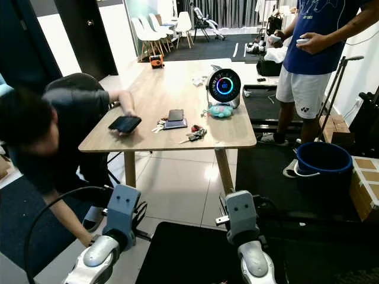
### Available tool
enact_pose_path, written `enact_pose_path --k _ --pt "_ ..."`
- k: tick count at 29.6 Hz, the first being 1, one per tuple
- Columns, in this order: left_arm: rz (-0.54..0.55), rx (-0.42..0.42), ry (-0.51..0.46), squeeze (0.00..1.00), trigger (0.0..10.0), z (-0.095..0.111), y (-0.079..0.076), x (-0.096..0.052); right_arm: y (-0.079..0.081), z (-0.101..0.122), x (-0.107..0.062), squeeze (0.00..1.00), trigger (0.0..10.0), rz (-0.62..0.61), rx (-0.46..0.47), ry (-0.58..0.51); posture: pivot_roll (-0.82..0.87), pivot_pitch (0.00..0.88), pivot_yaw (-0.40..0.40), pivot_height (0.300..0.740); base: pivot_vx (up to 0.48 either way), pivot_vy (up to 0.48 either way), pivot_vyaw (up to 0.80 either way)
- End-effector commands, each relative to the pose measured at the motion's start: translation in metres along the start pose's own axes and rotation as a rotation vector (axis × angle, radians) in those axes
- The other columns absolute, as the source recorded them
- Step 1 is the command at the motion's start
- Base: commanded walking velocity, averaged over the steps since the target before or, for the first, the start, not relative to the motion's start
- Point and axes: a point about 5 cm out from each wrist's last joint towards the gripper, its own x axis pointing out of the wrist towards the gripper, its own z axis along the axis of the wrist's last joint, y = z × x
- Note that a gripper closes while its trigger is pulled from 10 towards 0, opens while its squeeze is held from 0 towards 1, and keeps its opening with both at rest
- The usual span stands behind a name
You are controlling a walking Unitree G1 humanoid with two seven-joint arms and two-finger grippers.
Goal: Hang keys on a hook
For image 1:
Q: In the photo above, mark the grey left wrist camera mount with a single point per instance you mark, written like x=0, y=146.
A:
x=123, y=210

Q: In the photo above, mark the white shell chair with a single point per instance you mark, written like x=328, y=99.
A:
x=142, y=31
x=183, y=22
x=157, y=23

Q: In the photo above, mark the person in dark shirt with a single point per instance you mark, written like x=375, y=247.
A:
x=71, y=130

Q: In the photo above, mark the white shoe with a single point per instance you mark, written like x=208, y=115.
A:
x=290, y=170

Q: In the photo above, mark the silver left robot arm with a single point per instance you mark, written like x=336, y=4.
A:
x=98, y=260

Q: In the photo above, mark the dark door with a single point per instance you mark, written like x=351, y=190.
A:
x=89, y=35

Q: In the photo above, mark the wooden table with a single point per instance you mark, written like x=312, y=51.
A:
x=154, y=94

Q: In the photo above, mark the key bunch with red fob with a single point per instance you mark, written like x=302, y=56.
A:
x=195, y=135

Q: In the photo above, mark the teal plush toy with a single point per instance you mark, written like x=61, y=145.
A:
x=221, y=110

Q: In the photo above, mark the large cardboard box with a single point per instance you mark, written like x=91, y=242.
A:
x=367, y=183

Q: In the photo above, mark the person in blue shirt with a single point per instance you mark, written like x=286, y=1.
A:
x=314, y=35

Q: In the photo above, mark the orange black device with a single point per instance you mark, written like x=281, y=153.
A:
x=156, y=61

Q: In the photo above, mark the white crumpled tissue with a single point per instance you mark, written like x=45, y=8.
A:
x=198, y=79

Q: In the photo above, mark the black bag with white cloth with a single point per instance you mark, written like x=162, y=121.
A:
x=269, y=65

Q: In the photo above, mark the black office chair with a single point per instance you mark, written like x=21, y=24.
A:
x=71, y=83

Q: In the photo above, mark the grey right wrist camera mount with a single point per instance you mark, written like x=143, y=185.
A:
x=241, y=216

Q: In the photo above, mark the black metal stand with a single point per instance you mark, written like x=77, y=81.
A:
x=337, y=83

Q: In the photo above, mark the small cardboard box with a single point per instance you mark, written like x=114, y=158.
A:
x=334, y=127

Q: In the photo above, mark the blue plastic bucket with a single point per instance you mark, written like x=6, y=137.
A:
x=323, y=171

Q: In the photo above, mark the small dark phone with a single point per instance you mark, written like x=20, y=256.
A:
x=176, y=115

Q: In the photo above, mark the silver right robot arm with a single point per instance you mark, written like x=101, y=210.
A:
x=254, y=263

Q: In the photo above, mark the black equipment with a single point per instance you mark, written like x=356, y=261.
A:
x=366, y=124

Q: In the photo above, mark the black backpack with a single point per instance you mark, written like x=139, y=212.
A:
x=274, y=25

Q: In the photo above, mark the silver key bunch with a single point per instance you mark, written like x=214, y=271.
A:
x=160, y=125

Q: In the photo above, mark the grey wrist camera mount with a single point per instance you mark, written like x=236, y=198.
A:
x=123, y=210
x=241, y=216

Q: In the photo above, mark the large black smartphone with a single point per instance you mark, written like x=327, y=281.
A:
x=125, y=124

